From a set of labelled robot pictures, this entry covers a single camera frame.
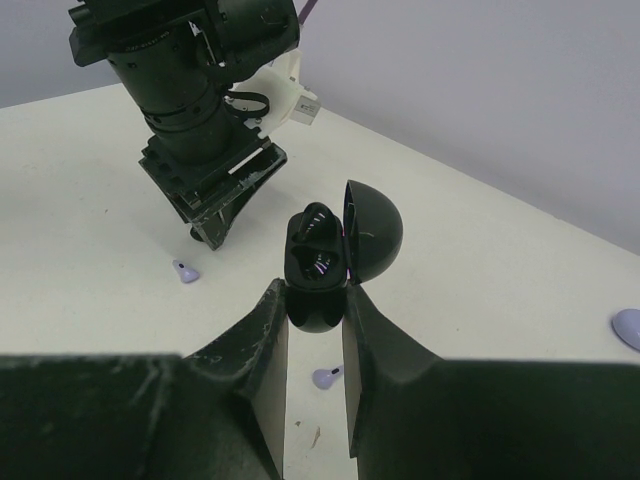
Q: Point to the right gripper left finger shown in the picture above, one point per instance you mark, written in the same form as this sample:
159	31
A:
218	413

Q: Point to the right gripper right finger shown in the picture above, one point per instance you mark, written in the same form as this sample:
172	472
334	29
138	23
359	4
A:
414	415

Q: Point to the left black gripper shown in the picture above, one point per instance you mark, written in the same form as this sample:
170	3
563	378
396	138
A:
204	159

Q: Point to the black earbud charging case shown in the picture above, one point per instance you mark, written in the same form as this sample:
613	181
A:
317	274

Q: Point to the white earbud charging case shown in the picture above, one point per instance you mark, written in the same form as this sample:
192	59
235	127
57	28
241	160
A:
626	325

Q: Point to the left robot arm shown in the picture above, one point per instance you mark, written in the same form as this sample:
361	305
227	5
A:
224	28

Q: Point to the purple earbud left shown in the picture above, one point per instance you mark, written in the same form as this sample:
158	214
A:
186	273

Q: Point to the purple earbud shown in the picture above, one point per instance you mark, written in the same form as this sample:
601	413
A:
186	273
324	379

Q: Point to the purple earbud right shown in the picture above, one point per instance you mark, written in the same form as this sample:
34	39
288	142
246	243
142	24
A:
324	379

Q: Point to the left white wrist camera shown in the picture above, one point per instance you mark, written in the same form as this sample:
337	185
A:
273	96

